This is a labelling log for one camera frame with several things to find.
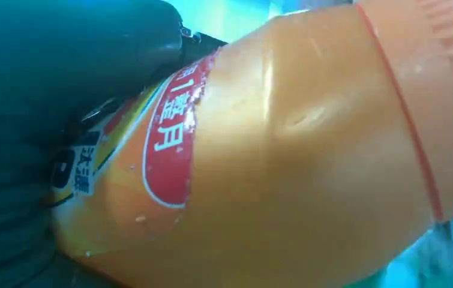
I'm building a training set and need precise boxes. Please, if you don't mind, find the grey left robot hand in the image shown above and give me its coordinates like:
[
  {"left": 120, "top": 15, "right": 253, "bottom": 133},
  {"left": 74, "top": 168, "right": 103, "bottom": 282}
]
[{"left": 0, "top": 0, "right": 228, "bottom": 160}]

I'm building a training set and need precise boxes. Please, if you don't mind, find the orange drink bottle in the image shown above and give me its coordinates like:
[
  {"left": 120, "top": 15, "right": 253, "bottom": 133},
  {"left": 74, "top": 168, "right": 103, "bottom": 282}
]
[{"left": 49, "top": 0, "right": 453, "bottom": 288}]

